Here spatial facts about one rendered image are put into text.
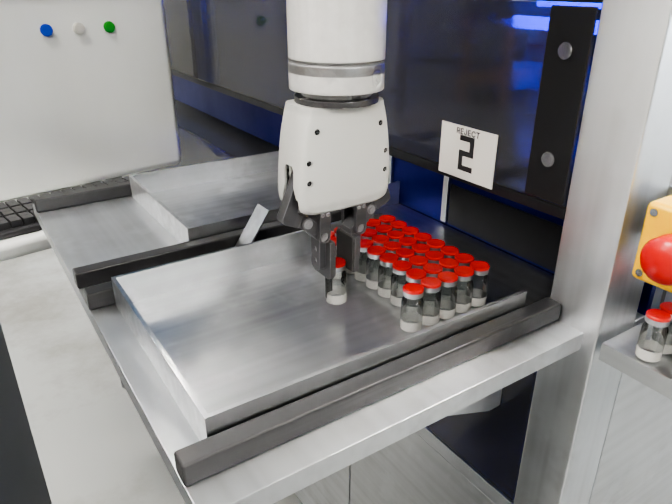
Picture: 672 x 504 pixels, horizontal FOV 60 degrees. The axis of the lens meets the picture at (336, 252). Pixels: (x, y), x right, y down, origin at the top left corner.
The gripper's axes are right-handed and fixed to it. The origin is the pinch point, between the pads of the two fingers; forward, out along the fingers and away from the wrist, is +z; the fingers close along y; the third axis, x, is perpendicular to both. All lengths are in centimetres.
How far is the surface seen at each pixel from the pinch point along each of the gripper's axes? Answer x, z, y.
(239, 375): 4.5, 6.9, 13.1
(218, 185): -45.2, 6.9, -5.9
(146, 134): -86, 7, -6
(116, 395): -118, 95, 6
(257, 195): -37.1, 6.9, -9.1
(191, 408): 9.0, 4.8, 18.9
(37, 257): -242, 95, 11
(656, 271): 23.6, -3.8, -15.0
